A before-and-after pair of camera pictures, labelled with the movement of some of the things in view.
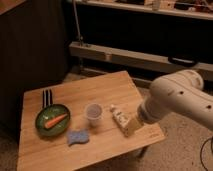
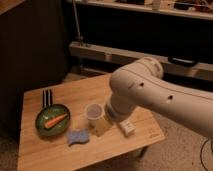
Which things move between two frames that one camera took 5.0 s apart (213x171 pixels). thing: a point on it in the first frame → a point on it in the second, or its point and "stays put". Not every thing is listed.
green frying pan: (49, 112) stays put
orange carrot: (52, 122) stays put
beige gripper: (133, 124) → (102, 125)
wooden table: (69, 125) stays put
